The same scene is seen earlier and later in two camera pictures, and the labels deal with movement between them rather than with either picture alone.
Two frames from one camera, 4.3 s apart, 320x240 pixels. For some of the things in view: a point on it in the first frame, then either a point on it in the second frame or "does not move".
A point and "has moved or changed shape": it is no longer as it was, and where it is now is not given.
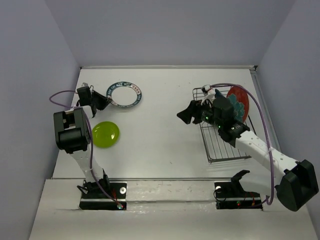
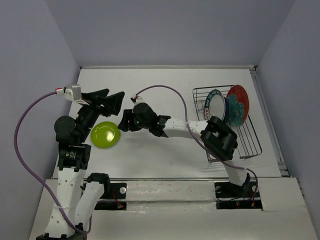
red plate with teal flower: x=239 y=100 does not move
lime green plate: x=105 y=134 does not move
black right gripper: x=192 y=111 -> x=129 y=114
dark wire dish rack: x=217 y=148 does not move
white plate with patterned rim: x=124 y=94 has moved or changed shape
